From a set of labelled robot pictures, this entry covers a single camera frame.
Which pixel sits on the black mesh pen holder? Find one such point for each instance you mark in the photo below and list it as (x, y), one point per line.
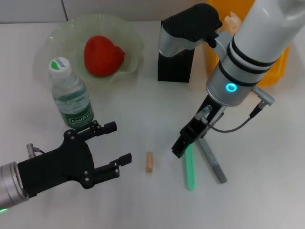
(175, 69)

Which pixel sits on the pale green glass fruit plate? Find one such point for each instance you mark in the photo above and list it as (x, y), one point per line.
(66, 38)

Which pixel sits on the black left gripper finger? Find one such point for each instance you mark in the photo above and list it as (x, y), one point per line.
(97, 130)
(107, 170)

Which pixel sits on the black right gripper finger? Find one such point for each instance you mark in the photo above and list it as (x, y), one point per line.
(198, 138)
(182, 145)

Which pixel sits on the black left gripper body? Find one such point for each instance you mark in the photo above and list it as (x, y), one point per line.
(57, 167)

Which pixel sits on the red-orange round fruit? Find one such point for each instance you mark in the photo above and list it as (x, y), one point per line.
(102, 57)

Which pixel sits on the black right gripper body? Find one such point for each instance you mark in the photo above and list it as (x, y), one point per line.
(202, 117)

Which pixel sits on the tan eraser block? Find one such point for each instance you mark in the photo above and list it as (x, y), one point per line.
(149, 162)

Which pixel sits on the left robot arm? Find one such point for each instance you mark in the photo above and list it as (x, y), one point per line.
(10, 186)

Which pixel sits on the yellow plastic bin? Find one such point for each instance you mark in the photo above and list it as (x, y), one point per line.
(274, 76)

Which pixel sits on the green pen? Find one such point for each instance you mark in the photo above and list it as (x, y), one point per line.
(190, 171)

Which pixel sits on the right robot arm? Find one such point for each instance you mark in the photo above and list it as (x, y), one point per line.
(257, 43)

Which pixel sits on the clear water bottle green label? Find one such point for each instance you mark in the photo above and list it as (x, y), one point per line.
(71, 95)

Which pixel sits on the grey marker pen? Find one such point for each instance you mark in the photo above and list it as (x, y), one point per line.
(214, 162)

